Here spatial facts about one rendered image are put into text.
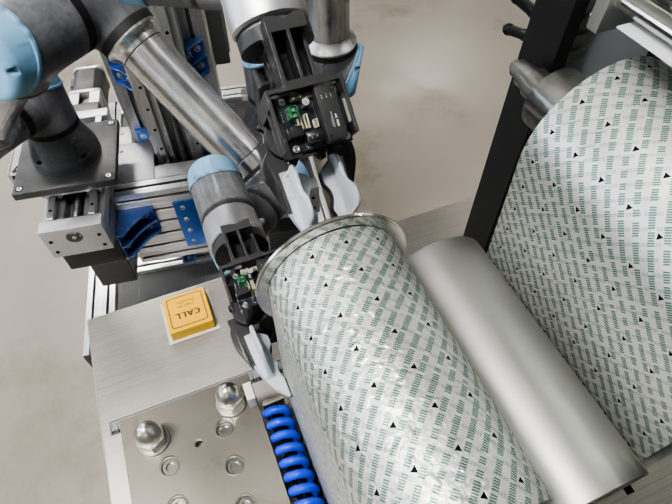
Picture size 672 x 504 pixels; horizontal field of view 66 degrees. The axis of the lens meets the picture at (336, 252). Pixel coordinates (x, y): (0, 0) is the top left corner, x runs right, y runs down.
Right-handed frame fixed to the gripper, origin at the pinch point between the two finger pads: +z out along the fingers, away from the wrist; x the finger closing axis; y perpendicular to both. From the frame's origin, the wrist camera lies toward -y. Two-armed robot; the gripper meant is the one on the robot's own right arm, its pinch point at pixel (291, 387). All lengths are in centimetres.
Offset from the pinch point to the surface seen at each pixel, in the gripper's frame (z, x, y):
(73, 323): -99, -57, -109
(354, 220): -2.1, 7.9, 22.7
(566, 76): -6.6, 30.6, 27.7
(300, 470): 7.4, -1.9, -4.8
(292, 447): 4.8, -1.9, -4.8
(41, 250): -139, -66, -109
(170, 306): -27.5, -12.3, -16.6
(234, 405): -2.1, -6.6, -3.9
